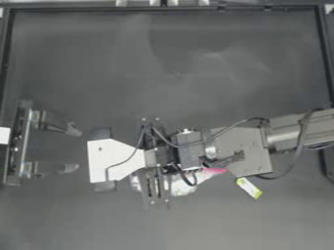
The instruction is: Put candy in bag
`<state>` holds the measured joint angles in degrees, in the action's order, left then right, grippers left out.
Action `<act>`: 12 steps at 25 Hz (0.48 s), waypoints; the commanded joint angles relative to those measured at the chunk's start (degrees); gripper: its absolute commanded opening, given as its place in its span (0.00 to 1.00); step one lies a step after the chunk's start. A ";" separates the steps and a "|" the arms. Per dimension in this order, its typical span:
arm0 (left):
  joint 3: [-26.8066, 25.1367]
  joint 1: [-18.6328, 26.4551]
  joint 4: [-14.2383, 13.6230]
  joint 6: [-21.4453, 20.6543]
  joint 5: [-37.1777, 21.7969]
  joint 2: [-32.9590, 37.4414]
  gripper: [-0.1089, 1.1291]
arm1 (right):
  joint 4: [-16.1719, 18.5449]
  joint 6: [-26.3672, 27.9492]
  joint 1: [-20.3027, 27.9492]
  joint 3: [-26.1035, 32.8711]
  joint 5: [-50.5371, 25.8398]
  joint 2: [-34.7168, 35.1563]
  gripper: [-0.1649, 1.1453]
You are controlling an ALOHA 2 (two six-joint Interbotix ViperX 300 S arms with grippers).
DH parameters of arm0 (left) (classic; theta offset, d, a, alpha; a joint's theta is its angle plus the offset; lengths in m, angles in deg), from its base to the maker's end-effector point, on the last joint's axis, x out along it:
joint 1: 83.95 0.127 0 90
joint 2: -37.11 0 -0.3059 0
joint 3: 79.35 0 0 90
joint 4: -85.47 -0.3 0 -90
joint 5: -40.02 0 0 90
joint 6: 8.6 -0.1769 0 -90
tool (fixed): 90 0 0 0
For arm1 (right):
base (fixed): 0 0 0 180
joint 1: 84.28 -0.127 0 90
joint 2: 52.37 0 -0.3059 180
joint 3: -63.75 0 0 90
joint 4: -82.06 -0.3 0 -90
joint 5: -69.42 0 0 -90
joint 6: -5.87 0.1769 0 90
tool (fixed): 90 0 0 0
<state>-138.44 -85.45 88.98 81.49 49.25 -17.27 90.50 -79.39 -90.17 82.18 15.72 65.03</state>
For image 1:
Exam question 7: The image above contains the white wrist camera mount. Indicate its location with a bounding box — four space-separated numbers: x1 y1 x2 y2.
86 139 147 184
0 126 12 146

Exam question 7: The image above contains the black table frame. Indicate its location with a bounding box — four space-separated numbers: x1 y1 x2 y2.
0 0 334 189

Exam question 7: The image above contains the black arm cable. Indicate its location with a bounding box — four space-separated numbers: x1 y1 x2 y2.
255 108 334 180

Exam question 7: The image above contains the green candy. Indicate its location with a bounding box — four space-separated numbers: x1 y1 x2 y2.
235 175 264 200

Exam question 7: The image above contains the black camera cable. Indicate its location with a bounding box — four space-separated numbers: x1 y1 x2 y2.
103 116 269 182

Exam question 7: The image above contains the clear bag with pink zip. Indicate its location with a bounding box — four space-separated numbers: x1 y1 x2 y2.
130 166 229 198

